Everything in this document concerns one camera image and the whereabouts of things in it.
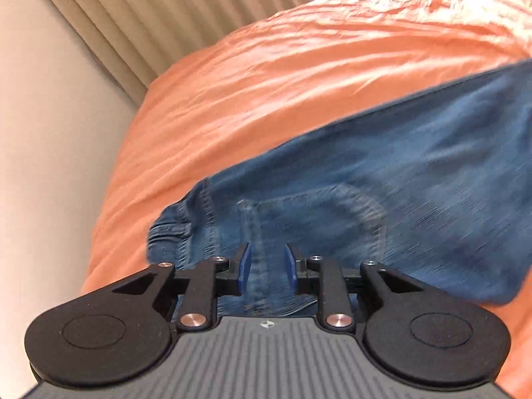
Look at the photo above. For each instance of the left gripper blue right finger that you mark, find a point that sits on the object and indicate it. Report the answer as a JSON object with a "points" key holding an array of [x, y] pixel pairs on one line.
{"points": [[296, 268]]}

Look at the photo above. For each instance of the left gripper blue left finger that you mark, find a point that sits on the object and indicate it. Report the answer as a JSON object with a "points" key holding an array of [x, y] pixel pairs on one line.
{"points": [[240, 268]]}

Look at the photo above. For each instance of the blue denim pants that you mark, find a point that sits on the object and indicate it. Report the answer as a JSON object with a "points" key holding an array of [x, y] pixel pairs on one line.
{"points": [[436, 185]]}

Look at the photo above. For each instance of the orange bed sheet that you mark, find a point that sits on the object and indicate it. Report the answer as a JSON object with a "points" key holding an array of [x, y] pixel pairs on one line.
{"points": [[171, 147]]}

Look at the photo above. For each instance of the beige pleated curtain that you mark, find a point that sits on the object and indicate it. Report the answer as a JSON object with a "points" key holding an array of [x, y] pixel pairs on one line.
{"points": [[166, 16]]}

